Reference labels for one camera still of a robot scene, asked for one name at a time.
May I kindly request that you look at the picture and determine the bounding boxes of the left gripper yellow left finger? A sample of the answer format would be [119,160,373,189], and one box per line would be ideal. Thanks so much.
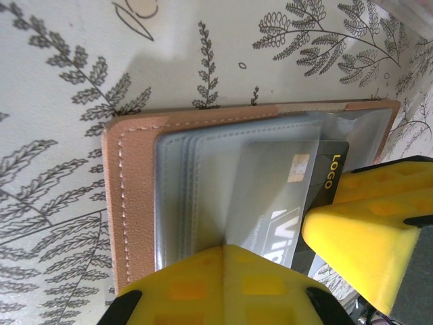
[97,245,226,325]

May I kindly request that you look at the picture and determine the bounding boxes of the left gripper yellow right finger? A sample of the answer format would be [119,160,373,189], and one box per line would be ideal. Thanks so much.
[222,244,355,325]

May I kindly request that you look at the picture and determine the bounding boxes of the black credit card gold logo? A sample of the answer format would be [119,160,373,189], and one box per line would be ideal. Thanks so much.
[221,139,350,272]

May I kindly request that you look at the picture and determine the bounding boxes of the pink leather card holder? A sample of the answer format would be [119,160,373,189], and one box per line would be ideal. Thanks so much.
[101,99,402,296]

